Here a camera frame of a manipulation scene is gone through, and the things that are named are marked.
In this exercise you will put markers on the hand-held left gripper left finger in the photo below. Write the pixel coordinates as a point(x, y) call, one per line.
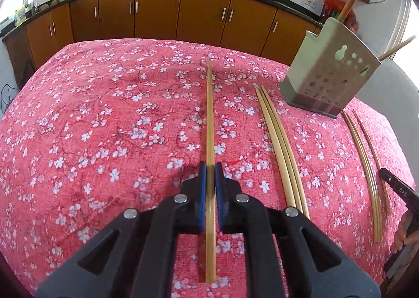
point(203, 193)

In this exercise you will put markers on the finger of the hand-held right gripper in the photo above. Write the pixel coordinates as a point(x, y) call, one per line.
point(399, 190)

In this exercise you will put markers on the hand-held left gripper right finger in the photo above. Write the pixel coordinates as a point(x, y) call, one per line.
point(218, 199)

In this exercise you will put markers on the grey perforated utensil holder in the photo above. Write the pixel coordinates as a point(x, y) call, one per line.
point(314, 65)

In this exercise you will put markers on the person's right hand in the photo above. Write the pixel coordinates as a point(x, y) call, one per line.
point(410, 229)

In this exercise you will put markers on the red floral tablecloth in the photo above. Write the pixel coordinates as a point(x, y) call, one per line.
point(98, 137)

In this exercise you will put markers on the brown wooden base cabinets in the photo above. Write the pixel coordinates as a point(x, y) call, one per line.
point(157, 13)

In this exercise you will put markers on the red packaged goods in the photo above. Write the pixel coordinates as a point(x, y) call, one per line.
point(332, 10)

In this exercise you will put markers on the yellow detergent bottle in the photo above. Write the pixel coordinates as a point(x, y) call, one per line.
point(20, 16)

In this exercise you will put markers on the kitchen faucet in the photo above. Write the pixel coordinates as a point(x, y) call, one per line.
point(32, 0)

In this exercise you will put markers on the white window frame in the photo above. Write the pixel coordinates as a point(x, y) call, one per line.
point(407, 23)

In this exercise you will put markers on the white wall outlet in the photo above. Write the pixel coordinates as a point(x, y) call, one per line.
point(311, 3)

